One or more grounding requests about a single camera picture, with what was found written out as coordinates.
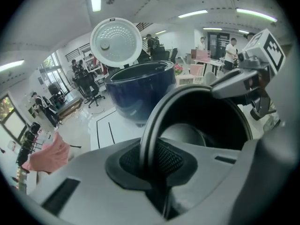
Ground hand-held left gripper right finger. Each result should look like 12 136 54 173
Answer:
156 122 300 225

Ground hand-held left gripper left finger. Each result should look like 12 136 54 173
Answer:
28 138 166 225

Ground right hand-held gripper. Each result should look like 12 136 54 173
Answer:
209 28 286 121

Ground dark grey pot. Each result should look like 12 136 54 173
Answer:
138 84 254 222

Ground navy blue rice cooker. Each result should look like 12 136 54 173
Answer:
90 17 177 128

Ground pink plastic basket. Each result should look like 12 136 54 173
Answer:
189 64 206 84

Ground pink cloth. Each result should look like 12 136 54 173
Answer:
22 132 71 175

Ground black double door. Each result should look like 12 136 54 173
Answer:
207 31 231 57

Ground red storage box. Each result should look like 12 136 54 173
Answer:
190 49 212 62

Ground pink digital clock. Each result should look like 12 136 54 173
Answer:
175 75 195 87

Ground pink flower bunch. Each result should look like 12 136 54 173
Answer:
173 63 185 76

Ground low wooden platform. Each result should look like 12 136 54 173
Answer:
57 96 83 120

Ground black office chair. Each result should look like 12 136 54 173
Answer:
151 46 179 63
76 71 106 108

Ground white shelf rack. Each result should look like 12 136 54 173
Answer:
82 52 104 84

